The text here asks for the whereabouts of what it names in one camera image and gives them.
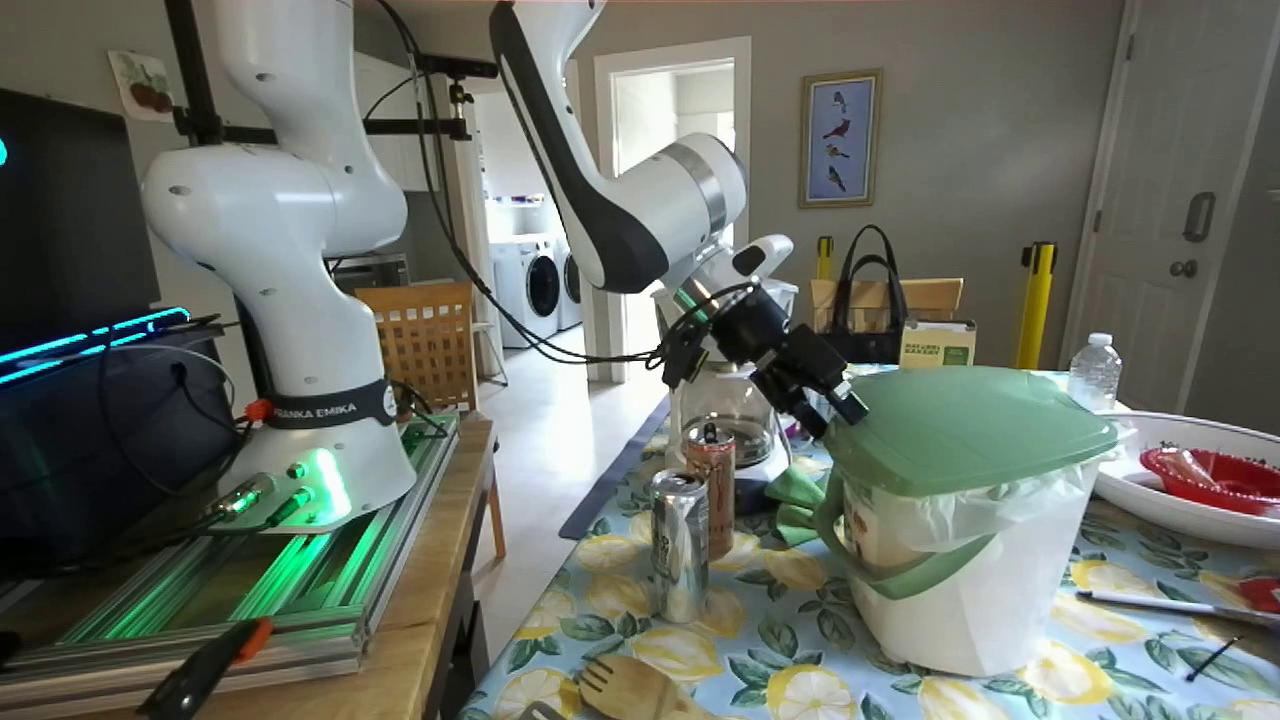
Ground black handbag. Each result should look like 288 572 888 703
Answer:
824 220 910 368

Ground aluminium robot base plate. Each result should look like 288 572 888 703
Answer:
0 410 462 687

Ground dark box with blue light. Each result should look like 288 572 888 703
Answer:
0 302 251 572

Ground lemon print tablecloth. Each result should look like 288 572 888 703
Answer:
454 396 1280 720

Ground wooden lattice back chair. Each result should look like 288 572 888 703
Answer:
350 275 485 415

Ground white bin with green handle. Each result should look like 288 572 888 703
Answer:
811 457 1113 678

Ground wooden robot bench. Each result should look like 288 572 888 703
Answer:
0 410 501 720

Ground orange drink can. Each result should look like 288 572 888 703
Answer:
680 434 738 563

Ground orange black hand tool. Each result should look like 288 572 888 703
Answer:
137 617 277 720

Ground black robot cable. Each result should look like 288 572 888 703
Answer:
350 0 671 370

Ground green cloth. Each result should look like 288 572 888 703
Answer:
759 457 839 550

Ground silver drink can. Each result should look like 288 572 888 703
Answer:
648 466 711 628

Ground brown green carton box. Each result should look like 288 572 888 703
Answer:
896 315 979 376

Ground red bowl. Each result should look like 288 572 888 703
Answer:
1141 442 1280 521

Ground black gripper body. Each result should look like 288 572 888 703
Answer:
711 284 855 403

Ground framed bird picture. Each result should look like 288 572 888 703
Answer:
794 67 888 213

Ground black monitor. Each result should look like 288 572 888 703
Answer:
0 83 165 354

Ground clear plastic water bottle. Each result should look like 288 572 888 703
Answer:
1065 329 1126 415

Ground white door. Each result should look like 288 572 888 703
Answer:
1065 0 1280 418

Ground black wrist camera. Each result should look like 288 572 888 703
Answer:
654 315 711 387

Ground translucent bin liner bag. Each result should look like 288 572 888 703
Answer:
835 457 1102 584

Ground white washing machine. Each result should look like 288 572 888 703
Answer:
488 236 567 352

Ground small unframed wall picture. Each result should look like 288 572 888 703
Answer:
103 43 180 127

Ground wooden fork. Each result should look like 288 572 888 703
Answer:
571 651 711 720

